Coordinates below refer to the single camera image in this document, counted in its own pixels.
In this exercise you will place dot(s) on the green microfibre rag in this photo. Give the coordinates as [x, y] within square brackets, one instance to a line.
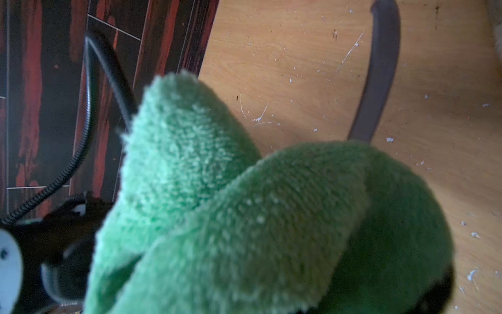
[205, 224]

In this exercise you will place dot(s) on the sickle yellow label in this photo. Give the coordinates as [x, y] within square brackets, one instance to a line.
[384, 56]

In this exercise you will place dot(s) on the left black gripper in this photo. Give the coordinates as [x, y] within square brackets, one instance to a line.
[57, 252]

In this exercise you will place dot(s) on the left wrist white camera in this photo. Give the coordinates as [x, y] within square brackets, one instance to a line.
[11, 272]

